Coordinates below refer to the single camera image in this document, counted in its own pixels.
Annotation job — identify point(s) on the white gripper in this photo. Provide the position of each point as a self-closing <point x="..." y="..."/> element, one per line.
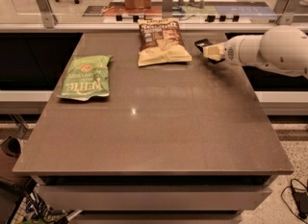
<point x="229" y="53"/>

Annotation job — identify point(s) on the black rxbar chocolate bar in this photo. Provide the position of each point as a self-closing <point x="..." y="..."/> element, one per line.
<point x="200" y="44"/>

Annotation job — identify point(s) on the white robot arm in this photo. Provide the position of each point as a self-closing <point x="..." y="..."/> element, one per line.
<point x="281" y="50"/>

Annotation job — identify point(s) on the brown chip bag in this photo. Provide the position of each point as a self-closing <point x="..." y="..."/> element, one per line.
<point x="161" y="42"/>

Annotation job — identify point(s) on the green kettle chip bag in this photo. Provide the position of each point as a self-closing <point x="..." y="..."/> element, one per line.
<point x="86" y="77"/>

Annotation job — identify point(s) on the colourful floor mat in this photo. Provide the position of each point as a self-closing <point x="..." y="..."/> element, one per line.
<point x="242" y="9"/>

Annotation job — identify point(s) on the middle metal glass bracket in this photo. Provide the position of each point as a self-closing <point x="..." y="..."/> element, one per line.
<point x="166" y="8"/>

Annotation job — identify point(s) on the metal glass bracket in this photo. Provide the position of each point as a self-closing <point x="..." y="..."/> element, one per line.
<point x="166" y="8"/>
<point x="49" y="20"/>
<point x="286" y="17"/>

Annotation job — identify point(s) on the right metal glass bracket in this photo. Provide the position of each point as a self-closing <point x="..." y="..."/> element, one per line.
<point x="286" y="17"/>

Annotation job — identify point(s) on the black power adapter with cable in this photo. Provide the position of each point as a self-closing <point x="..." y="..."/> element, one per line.
<point x="299" y="193"/>

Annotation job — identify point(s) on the left metal glass bracket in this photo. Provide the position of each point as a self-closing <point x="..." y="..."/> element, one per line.
<point x="49" y="20"/>

